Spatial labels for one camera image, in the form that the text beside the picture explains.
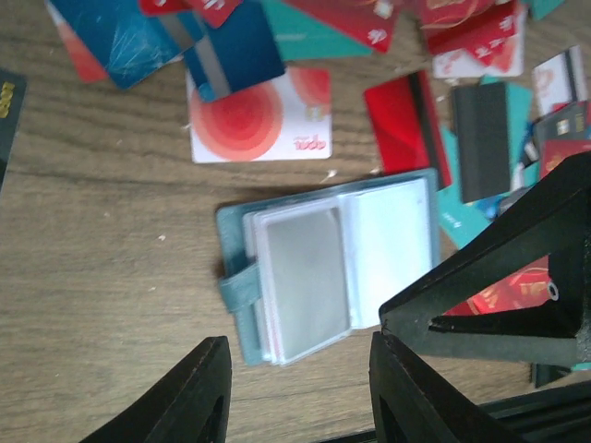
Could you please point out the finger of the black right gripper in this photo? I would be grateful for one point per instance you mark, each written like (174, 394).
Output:
(551, 220)

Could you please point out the blue leather card holder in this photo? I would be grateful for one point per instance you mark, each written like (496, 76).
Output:
(390, 238)

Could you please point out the red VIP card centre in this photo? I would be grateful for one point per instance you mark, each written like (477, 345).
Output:
(527, 287)

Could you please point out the blue VIP card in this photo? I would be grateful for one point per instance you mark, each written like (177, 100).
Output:
(238, 55)

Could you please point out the small black card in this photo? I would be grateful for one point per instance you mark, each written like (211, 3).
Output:
(13, 90)

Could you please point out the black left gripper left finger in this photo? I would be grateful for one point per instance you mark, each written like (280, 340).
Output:
(190, 403)

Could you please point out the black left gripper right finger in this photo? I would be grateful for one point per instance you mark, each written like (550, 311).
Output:
(411, 402)

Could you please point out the glossy red card back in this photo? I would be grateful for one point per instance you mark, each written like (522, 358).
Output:
(406, 126)

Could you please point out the black aluminium frame rail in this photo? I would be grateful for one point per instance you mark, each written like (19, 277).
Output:
(550, 415)

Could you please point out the white red circle card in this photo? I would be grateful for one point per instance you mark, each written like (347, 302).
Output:
(288, 118)

